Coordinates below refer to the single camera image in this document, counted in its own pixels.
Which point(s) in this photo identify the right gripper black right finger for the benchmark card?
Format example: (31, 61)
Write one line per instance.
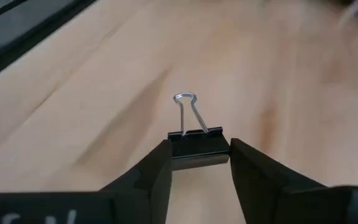
(256, 183)

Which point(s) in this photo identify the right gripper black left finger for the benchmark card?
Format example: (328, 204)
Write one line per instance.
(151, 186)

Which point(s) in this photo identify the black binder clip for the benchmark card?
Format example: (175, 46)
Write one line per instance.
(197, 146)

